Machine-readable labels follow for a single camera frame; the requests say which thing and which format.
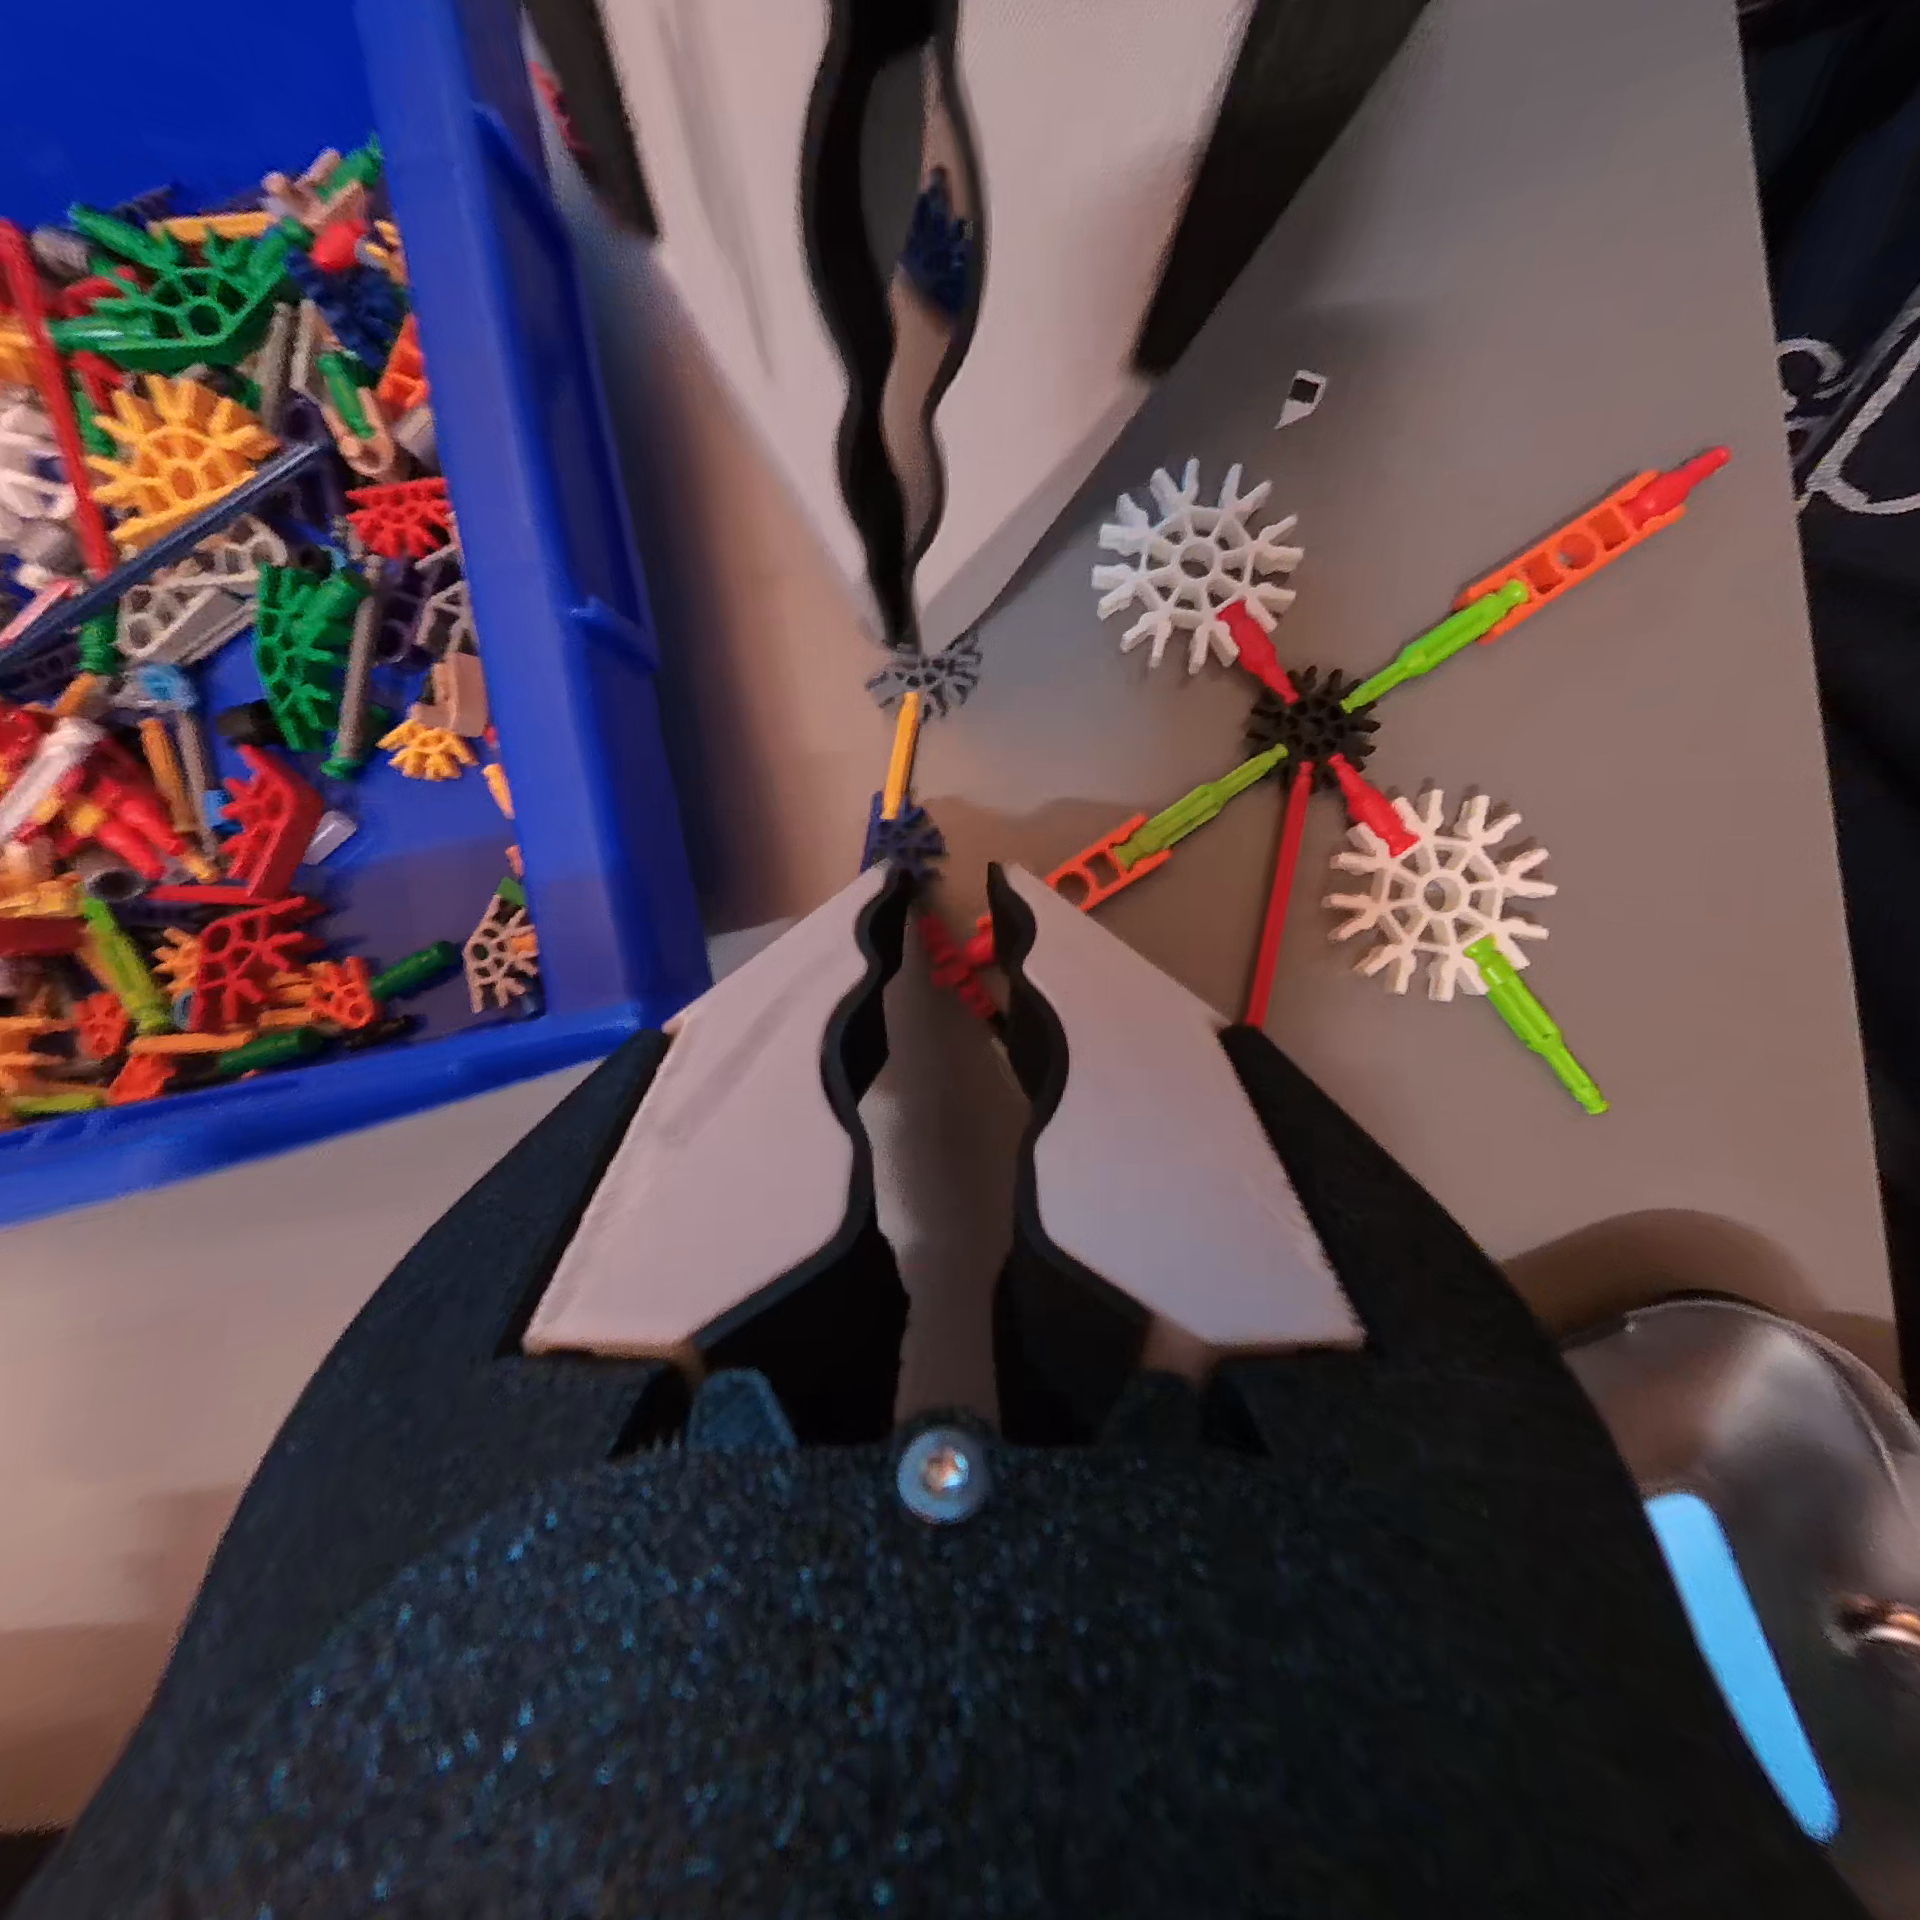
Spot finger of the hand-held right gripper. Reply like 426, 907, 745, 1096
599, 0, 921, 641
910, 0, 1266, 606

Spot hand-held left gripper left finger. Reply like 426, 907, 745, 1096
524, 863, 918, 1445

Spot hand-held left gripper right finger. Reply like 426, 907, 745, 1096
981, 863, 1366, 1445

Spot red connector with black rod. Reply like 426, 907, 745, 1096
916, 913, 1005, 1031

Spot blue plastic bin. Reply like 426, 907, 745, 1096
0, 0, 711, 1236

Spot toy rod and connector assembly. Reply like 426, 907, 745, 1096
1040, 444, 1734, 1119

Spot dark grey toy connector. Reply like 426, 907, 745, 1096
863, 636, 985, 724

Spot pile of colourful toy pieces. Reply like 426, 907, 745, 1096
0, 134, 546, 1130

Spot shiny metal fitting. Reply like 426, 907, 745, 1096
1559, 1295, 1920, 1920

